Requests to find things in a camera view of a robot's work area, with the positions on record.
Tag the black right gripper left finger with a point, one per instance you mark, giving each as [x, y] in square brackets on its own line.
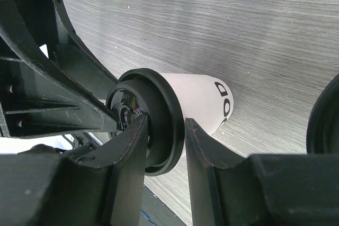
[104, 187]

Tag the black cup lid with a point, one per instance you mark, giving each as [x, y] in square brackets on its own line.
[322, 129]
[144, 91]

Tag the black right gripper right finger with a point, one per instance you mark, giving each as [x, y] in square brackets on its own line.
[262, 189]

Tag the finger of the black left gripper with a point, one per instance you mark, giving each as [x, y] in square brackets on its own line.
[73, 56]
[38, 99]

